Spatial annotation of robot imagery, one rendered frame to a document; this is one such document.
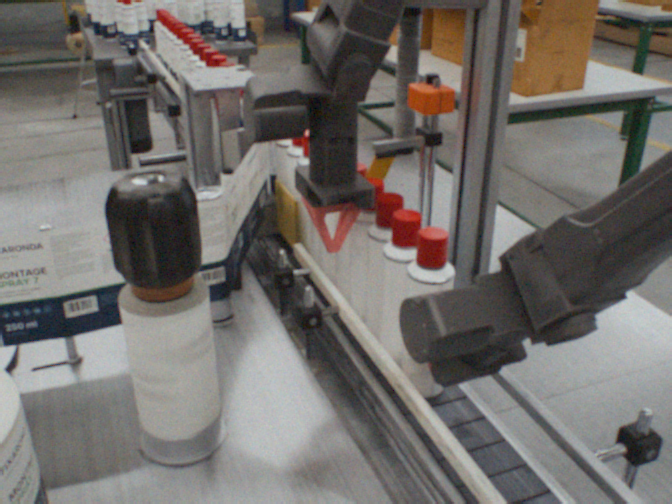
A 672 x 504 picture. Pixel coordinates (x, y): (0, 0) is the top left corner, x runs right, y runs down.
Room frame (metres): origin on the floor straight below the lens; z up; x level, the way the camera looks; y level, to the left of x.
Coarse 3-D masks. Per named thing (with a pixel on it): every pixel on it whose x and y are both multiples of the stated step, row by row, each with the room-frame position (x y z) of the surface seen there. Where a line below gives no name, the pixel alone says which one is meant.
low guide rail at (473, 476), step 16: (304, 256) 0.91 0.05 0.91; (320, 272) 0.86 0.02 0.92; (320, 288) 0.84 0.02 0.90; (336, 304) 0.78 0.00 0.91; (352, 320) 0.73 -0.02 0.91; (368, 336) 0.70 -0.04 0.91; (368, 352) 0.68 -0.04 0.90; (384, 352) 0.66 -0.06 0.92; (384, 368) 0.64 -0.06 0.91; (400, 384) 0.61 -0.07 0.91; (416, 400) 0.58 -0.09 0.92; (416, 416) 0.57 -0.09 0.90; (432, 416) 0.55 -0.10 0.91; (432, 432) 0.54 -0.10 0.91; (448, 432) 0.53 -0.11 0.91; (448, 448) 0.51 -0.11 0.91; (464, 464) 0.48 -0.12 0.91; (464, 480) 0.48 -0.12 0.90; (480, 480) 0.46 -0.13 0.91; (480, 496) 0.45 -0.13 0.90; (496, 496) 0.44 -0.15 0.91
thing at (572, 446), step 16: (512, 384) 0.54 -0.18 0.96; (528, 400) 0.52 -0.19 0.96; (544, 416) 0.50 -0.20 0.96; (560, 432) 0.47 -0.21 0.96; (576, 448) 0.45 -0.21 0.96; (592, 464) 0.44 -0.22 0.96; (592, 480) 0.43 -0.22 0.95; (608, 480) 0.42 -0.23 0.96; (608, 496) 0.41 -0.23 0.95; (624, 496) 0.40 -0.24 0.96
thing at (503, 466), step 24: (384, 384) 0.65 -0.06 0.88; (408, 408) 0.60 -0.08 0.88; (432, 408) 0.60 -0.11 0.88; (456, 408) 0.60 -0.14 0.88; (456, 432) 0.56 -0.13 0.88; (480, 432) 0.56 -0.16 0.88; (480, 456) 0.53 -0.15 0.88; (504, 456) 0.53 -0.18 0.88; (456, 480) 0.50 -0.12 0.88; (504, 480) 0.50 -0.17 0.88; (528, 480) 0.50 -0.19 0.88
